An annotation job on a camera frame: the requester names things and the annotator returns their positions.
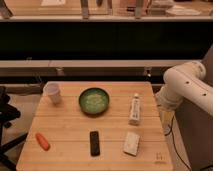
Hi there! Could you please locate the orange carrot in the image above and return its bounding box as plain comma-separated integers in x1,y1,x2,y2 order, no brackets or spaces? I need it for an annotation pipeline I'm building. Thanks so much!
35,133,50,151

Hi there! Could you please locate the black remote control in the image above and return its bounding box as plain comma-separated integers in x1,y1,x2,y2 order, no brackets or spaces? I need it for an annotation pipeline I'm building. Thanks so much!
90,131,100,156

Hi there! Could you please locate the white sponge block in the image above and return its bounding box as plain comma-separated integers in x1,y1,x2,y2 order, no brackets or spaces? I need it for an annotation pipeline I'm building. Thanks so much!
123,132,140,156

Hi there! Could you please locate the green ceramic bowl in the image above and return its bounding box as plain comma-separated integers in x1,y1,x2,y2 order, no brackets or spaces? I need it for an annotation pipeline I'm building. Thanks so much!
78,87,110,115

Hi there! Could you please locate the white tube bottle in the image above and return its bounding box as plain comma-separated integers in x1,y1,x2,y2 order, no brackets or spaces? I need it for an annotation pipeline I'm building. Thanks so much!
129,93,141,125

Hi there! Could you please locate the black office chair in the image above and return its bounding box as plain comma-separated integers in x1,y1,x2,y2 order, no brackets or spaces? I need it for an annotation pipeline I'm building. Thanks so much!
0,86,27,171

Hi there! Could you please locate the white paper cup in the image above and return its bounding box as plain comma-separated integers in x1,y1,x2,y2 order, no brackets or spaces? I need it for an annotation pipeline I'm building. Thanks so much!
43,83,61,104

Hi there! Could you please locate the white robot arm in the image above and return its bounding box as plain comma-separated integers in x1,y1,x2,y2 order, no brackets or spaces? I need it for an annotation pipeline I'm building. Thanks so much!
155,61,213,116

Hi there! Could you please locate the black cable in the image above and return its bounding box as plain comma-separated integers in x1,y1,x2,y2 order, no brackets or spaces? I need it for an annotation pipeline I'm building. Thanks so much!
163,113,194,171

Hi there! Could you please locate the wooden table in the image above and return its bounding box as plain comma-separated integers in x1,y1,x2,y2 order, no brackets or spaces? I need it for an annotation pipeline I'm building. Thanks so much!
17,82,173,171

